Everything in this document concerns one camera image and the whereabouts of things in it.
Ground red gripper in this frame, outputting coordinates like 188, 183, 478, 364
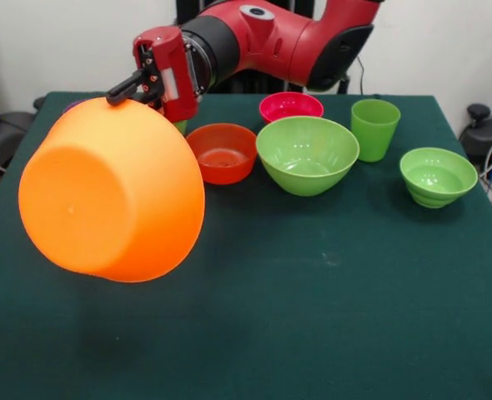
106, 26, 200, 123

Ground large orange bowl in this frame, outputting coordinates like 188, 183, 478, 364
18, 96, 207, 284

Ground red bowl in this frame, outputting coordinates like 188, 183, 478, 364
186, 122, 259, 186

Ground black chair base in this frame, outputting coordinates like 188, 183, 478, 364
0, 53, 47, 168
458, 102, 492, 183

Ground pink bowl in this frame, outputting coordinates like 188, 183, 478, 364
259, 92, 325, 125

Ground large green bowl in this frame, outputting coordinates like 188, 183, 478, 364
255, 116, 360, 198

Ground dark green tablecloth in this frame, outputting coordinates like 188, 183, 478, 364
0, 91, 492, 400

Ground green smooth cup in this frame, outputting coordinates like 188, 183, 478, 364
350, 98, 402, 163

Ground small green ribbed bowl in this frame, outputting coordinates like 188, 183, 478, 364
399, 147, 479, 209

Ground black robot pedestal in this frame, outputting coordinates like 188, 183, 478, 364
174, 0, 314, 95

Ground black wall cable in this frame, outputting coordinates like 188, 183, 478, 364
337, 56, 366, 96

